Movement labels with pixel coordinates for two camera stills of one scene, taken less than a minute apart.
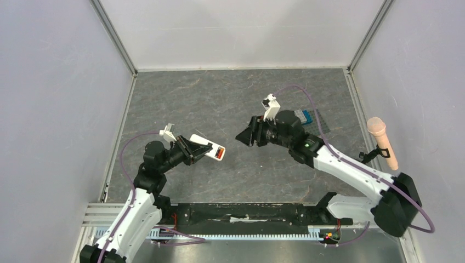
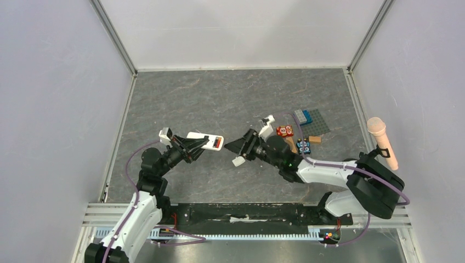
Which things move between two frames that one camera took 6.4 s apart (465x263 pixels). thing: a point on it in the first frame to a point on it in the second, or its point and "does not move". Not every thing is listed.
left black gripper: (187, 147) does not move
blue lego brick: (308, 117) does not move
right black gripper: (259, 129) to (248, 144)
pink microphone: (377, 126) does not move
